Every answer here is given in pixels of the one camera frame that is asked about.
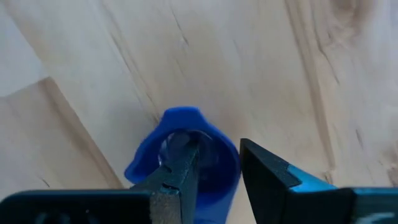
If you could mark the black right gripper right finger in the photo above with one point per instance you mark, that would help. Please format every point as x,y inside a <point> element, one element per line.
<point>267,186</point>

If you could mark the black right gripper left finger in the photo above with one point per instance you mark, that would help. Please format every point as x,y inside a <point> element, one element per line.
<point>174,186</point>

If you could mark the blue measuring cup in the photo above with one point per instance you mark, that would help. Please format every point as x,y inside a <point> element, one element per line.
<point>224,168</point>

